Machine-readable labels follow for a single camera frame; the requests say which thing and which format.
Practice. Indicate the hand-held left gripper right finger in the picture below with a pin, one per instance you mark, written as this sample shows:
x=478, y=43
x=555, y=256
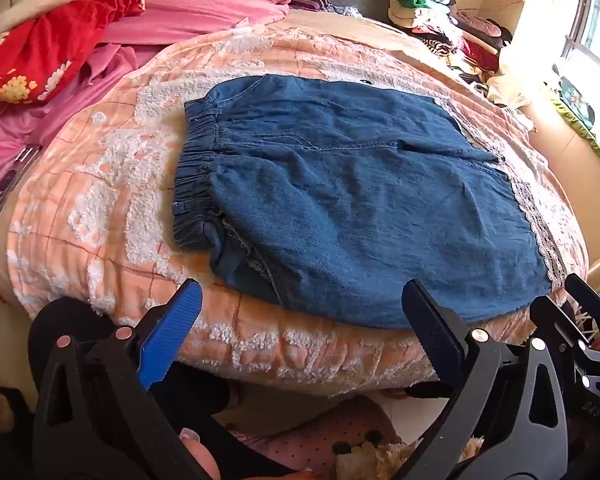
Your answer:
x=432, y=335

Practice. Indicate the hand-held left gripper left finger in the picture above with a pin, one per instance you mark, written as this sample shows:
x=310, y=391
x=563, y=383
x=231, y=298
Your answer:
x=172, y=332

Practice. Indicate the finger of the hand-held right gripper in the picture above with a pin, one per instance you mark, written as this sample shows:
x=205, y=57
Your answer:
x=592, y=302
x=560, y=327

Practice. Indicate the person's left hand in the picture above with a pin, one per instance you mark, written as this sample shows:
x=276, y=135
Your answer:
x=202, y=457

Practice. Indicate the peach bear blanket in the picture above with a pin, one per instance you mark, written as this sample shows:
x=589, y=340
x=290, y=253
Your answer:
x=105, y=210

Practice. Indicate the pink dotted cloth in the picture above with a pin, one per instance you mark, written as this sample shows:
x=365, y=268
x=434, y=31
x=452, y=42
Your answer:
x=310, y=435

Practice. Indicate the teal printed pillow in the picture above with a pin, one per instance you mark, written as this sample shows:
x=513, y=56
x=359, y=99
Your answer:
x=577, y=100

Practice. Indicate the silver metal object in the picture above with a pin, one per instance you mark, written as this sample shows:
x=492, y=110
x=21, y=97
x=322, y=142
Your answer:
x=12, y=182

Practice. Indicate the white crumpled cloth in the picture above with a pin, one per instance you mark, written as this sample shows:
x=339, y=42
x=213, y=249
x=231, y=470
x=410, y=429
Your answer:
x=507, y=91

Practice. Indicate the cream curtain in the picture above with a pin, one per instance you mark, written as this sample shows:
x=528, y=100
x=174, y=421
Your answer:
x=540, y=10

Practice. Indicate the pile of folded clothes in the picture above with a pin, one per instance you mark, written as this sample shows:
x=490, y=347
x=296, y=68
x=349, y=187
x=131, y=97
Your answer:
x=445, y=30

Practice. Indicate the red floral cloth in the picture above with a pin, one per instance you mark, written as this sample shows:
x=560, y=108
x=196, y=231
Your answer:
x=45, y=50

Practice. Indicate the pink quilt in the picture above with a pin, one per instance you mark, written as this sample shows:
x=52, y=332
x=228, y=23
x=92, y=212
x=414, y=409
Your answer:
x=205, y=5

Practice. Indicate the dark striped pillow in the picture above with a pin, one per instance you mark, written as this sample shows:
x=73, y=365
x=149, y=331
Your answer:
x=307, y=0

